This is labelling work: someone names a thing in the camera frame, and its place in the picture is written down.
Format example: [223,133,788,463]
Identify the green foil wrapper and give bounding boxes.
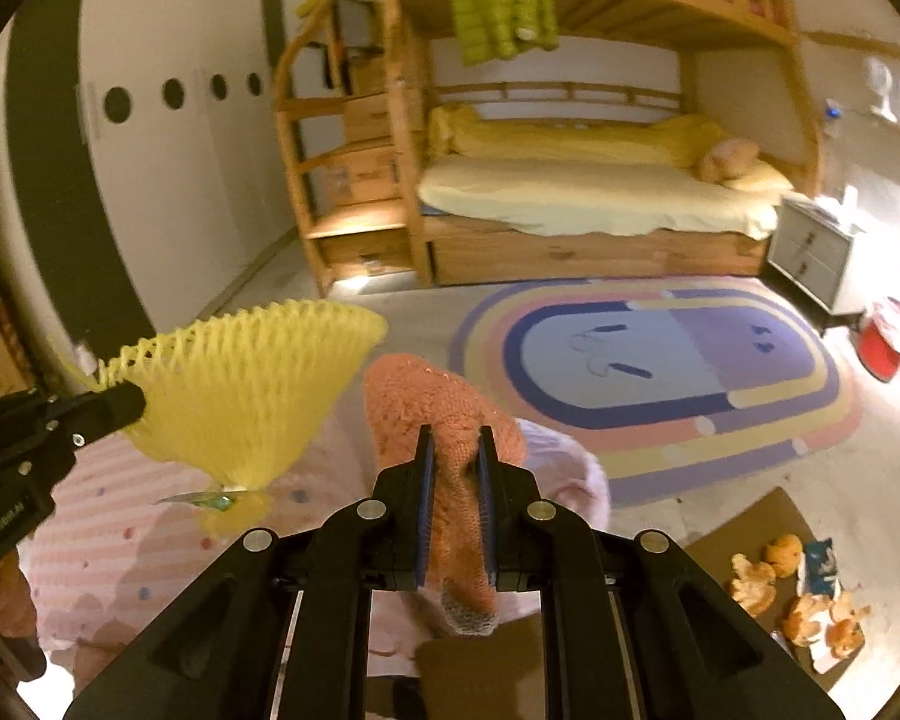
[154,490,235,515]

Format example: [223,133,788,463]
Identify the white nightstand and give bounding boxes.
[766,195,867,316]

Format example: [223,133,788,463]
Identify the wooden bunk bed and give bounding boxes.
[375,0,826,290]

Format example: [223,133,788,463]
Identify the pale yellow mattress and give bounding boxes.
[416,156,796,241]

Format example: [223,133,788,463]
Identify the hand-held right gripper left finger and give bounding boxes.
[64,424,436,720]

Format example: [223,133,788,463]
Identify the wooden staircase drawers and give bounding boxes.
[274,0,428,297]

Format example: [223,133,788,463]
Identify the white paper sheet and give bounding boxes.
[772,592,867,676]

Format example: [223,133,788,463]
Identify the green puffer jacket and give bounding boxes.
[448,0,560,67]

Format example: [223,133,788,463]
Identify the black wall panel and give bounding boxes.
[4,0,155,383]

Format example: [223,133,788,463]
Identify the blue snack packet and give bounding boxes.
[797,540,841,597]

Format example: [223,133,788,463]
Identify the red container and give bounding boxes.
[857,298,900,383]

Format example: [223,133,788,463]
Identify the white wardrobe with round holes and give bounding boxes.
[82,0,286,331]

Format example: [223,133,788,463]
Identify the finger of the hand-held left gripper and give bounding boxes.
[41,381,149,452]

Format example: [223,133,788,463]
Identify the orange foam net sleeve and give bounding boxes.
[364,352,530,638]

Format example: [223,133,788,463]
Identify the yellow foam net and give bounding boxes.
[64,298,389,537]

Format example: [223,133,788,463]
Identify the rainbow rug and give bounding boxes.
[448,277,867,507]

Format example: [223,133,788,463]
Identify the pink checkered tablecloth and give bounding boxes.
[26,412,436,661]

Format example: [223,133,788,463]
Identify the bin with pink bag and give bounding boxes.
[514,420,612,541]

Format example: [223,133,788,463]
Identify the orange plush toy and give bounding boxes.
[694,136,762,185]

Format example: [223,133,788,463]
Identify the yellow blanket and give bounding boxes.
[427,103,725,170]

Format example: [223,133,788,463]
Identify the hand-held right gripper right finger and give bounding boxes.
[477,424,847,720]

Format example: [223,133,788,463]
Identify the yellow pillow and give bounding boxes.
[720,161,794,196]

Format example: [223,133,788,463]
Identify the white fan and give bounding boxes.
[865,58,900,122]

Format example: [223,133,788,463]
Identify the person's left hand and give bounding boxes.
[0,546,40,638]

